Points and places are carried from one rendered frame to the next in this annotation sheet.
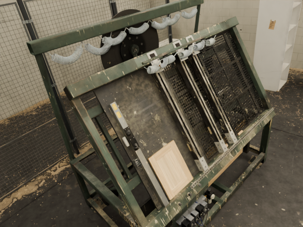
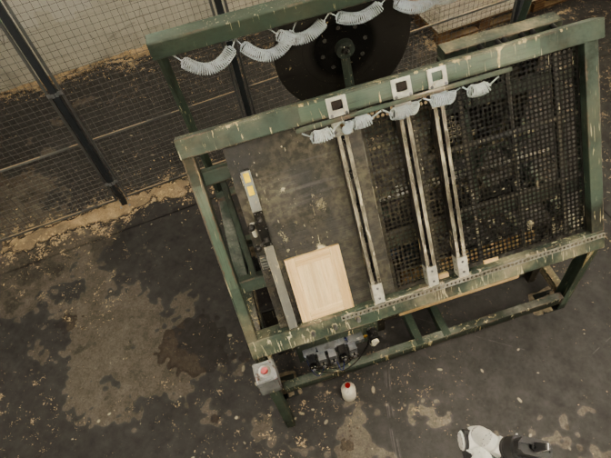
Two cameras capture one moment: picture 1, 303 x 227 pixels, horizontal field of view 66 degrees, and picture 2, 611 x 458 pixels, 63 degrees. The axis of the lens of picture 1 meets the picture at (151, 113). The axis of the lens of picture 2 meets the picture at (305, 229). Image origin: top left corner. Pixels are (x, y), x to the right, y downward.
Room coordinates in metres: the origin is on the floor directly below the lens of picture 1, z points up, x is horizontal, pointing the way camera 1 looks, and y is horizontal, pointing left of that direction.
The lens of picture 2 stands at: (0.23, -0.88, 3.49)
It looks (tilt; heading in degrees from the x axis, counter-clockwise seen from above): 52 degrees down; 33
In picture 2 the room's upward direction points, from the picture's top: 12 degrees counter-clockwise
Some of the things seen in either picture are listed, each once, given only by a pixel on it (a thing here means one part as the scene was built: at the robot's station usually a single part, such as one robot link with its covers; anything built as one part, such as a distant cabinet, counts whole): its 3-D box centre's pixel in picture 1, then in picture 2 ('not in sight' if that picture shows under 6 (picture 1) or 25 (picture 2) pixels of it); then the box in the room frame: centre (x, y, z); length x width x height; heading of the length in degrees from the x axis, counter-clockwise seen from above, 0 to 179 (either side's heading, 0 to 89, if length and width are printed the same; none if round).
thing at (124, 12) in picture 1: (133, 49); (344, 47); (2.53, 0.09, 1.85); 0.80 x 0.06 x 0.80; 129
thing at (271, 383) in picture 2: not in sight; (267, 377); (0.95, 0.02, 0.84); 0.12 x 0.12 x 0.18; 39
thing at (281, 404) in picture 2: not in sight; (281, 404); (0.95, 0.02, 0.38); 0.06 x 0.06 x 0.75; 39
